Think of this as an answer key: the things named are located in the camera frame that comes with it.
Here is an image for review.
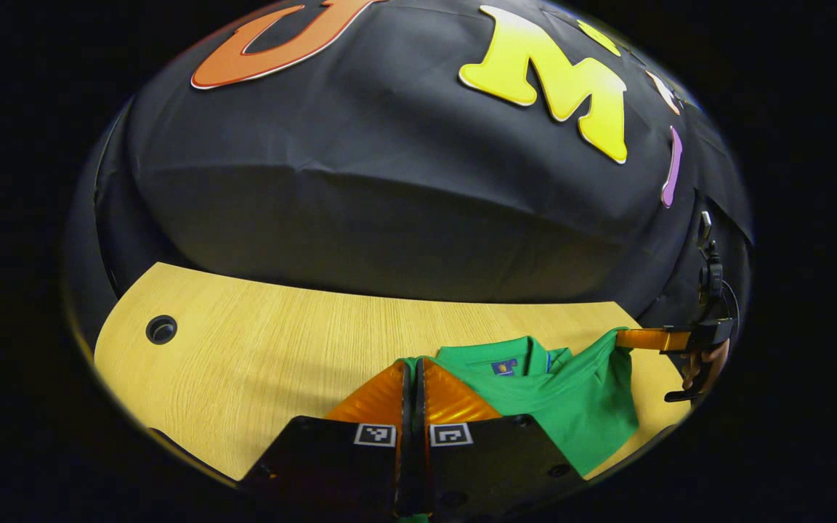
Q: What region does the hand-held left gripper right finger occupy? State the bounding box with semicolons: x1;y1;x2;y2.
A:
416;357;586;520

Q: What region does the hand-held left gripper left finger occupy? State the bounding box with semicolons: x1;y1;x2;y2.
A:
240;360;413;520

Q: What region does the black table cable grommet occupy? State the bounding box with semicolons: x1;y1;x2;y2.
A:
145;315;178;346

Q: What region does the black backdrop cloth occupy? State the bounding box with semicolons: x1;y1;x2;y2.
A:
66;0;753;349

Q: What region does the green T-shirt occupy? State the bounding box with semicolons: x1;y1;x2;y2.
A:
397;327;641;523

